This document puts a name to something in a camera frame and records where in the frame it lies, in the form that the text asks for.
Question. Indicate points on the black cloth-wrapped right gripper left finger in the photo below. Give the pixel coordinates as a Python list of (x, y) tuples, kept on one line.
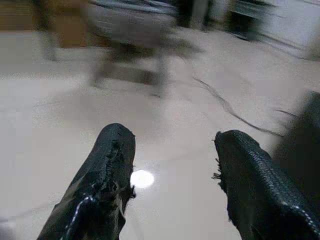
[(100, 185)]

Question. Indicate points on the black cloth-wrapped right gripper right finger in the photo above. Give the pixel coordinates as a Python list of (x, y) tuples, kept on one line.
[(260, 190)]

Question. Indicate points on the dark robot leg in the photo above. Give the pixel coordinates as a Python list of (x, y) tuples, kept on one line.
[(300, 140)]

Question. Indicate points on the grey metal-legged table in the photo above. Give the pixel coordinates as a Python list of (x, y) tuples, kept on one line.
[(130, 50)]

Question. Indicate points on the brown wooden cabinet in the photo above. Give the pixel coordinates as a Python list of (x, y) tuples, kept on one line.
[(62, 23)]

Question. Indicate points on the dark furniture with shelf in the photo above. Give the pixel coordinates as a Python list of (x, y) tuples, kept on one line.
[(240, 20)]

